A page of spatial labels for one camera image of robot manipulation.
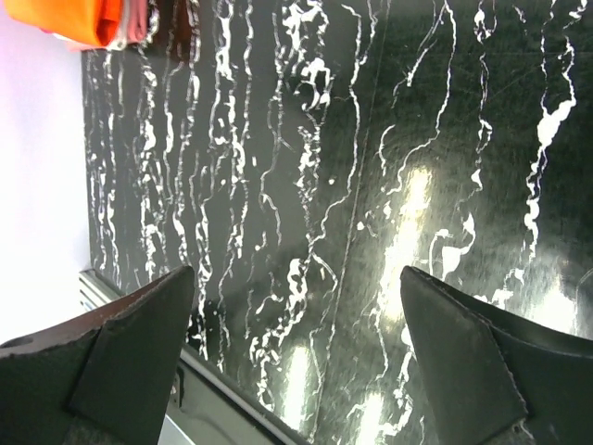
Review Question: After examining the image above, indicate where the aluminium frame rail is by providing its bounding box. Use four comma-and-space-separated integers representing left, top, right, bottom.
78, 269, 120, 312

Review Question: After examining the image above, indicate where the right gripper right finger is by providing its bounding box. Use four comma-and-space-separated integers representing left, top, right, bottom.
400, 266, 592, 444

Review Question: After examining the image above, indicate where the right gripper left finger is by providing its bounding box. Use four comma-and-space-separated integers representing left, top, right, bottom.
1, 266, 194, 444

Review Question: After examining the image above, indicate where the orange t shirt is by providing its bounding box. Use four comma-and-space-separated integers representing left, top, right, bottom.
2, 0, 123, 46

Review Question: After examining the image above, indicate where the folded white t shirt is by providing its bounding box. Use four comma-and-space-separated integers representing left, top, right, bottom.
107, 0, 134, 51

